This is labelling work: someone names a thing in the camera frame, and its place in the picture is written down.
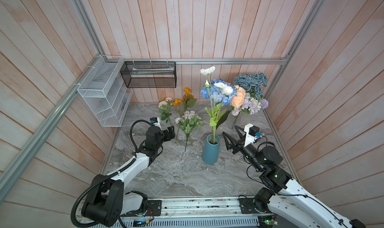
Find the teal ceramic vase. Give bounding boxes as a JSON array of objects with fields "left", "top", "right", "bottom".
[{"left": 202, "top": 134, "right": 220, "bottom": 164}]

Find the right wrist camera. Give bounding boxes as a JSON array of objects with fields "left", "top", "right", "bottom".
[{"left": 244, "top": 123, "right": 264, "bottom": 147}]

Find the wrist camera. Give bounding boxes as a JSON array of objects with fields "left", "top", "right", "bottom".
[
  {"left": 244, "top": 123, "right": 264, "bottom": 147},
  {"left": 150, "top": 117, "right": 162, "bottom": 129}
]

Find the yellow orange flower stem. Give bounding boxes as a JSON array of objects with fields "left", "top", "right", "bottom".
[{"left": 158, "top": 97, "right": 182, "bottom": 126}]

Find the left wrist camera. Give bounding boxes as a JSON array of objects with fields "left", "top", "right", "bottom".
[{"left": 150, "top": 117, "right": 162, "bottom": 129}]

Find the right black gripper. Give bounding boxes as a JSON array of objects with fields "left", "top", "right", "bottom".
[{"left": 224, "top": 126, "right": 263, "bottom": 173}]

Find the black corrugated cable hose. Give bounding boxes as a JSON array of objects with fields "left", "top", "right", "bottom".
[{"left": 70, "top": 119, "right": 155, "bottom": 228}]

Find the black mesh basket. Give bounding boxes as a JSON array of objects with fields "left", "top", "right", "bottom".
[{"left": 120, "top": 61, "right": 177, "bottom": 88}]

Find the teal blue rose bouquet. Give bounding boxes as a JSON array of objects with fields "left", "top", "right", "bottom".
[{"left": 234, "top": 72, "right": 268, "bottom": 99}]

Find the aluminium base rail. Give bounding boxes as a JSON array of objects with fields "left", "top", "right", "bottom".
[{"left": 76, "top": 196, "right": 319, "bottom": 228}]

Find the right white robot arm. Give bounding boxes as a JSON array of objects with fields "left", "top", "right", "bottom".
[{"left": 223, "top": 124, "right": 365, "bottom": 228}]

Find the pink white hydrangea bouquet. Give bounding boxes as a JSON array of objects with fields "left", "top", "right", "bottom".
[{"left": 230, "top": 97, "right": 269, "bottom": 116}]

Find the orange flower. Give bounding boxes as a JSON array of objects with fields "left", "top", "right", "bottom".
[{"left": 182, "top": 87, "right": 197, "bottom": 109}]

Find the green leafy flower bunch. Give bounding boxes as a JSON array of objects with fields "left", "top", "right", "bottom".
[{"left": 175, "top": 110, "right": 204, "bottom": 151}]

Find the peach rose stem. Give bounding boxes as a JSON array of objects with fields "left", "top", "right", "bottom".
[{"left": 231, "top": 85, "right": 246, "bottom": 108}]

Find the white wire mesh shelf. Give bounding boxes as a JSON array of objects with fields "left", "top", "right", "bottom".
[{"left": 78, "top": 55, "right": 132, "bottom": 127}]

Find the white flower stem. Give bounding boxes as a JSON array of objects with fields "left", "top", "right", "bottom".
[{"left": 200, "top": 66, "right": 235, "bottom": 144}]

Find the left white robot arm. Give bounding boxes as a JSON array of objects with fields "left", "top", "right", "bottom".
[{"left": 71, "top": 126, "right": 176, "bottom": 228}]

